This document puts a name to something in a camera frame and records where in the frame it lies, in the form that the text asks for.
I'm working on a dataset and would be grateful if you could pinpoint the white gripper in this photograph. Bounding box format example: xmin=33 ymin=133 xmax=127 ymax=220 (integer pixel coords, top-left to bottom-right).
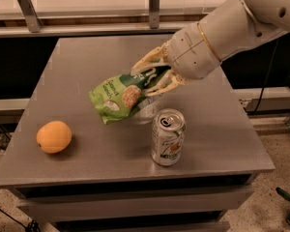
xmin=130 ymin=22 xmax=221 ymax=97

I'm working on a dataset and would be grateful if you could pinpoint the green rice chip bag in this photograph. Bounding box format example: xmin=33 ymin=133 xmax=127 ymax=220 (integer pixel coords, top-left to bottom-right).
xmin=89 ymin=66 xmax=169 ymax=125

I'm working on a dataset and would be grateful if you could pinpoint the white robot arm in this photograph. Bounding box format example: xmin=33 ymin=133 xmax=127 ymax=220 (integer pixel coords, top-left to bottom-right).
xmin=130 ymin=0 xmax=290 ymax=97

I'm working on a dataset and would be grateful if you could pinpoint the silver 7up can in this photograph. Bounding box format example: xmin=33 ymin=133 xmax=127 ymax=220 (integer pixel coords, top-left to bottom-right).
xmin=151 ymin=108 xmax=187 ymax=166

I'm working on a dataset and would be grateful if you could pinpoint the grey drawer cabinet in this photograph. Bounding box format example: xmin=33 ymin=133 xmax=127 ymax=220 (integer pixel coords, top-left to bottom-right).
xmin=0 ymin=35 xmax=274 ymax=232

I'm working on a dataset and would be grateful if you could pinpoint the orange fruit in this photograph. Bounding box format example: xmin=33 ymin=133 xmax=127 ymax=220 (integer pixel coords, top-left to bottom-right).
xmin=36 ymin=121 xmax=72 ymax=154

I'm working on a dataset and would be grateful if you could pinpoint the middle metal bracket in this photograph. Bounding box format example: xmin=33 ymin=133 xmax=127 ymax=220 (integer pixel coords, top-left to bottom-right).
xmin=149 ymin=0 xmax=160 ymax=29

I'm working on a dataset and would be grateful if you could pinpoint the metal bracket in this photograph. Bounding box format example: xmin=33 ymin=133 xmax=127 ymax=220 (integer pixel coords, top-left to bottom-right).
xmin=149 ymin=0 xmax=160 ymax=29
xmin=17 ymin=0 xmax=42 ymax=33

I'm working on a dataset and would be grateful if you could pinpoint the left metal bracket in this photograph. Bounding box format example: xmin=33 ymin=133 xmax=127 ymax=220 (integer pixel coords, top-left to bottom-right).
xmin=17 ymin=0 xmax=42 ymax=33

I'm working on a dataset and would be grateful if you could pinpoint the green handled tool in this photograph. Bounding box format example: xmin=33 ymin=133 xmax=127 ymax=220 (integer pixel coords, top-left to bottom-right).
xmin=275 ymin=188 xmax=290 ymax=202

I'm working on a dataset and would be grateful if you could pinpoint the black floor cable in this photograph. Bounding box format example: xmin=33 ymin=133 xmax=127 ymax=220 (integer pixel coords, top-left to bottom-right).
xmin=0 ymin=202 xmax=41 ymax=232

